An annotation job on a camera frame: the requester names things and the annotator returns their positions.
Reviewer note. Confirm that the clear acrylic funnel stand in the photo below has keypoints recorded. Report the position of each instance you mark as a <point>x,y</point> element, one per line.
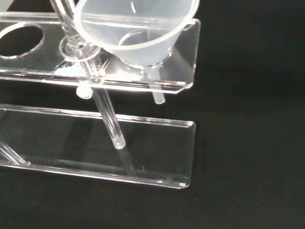
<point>71,143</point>

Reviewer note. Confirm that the black bench cloth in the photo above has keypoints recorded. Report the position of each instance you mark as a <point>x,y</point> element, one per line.
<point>243,143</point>

